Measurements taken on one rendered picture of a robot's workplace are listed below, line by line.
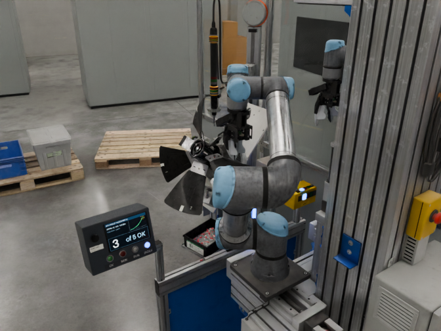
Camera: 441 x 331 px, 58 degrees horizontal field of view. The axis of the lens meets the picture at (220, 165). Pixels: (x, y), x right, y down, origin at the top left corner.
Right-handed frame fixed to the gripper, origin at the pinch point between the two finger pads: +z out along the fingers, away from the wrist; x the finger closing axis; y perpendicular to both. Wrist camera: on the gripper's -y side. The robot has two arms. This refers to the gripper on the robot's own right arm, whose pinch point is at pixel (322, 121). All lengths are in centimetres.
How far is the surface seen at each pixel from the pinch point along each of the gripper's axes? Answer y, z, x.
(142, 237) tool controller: -8, 33, -87
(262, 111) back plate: -61, 13, 17
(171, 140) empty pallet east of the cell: -332, 133, 94
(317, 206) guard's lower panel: -35, 76, 45
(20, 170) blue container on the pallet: -330, 127, -91
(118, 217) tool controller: -11, 23, -94
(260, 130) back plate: -54, 22, 10
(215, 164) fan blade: -43, 30, -29
